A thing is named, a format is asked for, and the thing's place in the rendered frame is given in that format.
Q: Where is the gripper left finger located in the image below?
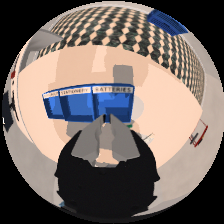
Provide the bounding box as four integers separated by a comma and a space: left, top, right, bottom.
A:
54, 114, 106, 178

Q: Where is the grey domino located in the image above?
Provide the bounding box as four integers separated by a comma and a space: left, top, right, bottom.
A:
143, 133, 155, 143

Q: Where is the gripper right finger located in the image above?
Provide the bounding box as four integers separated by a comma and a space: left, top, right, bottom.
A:
109, 114, 160, 182

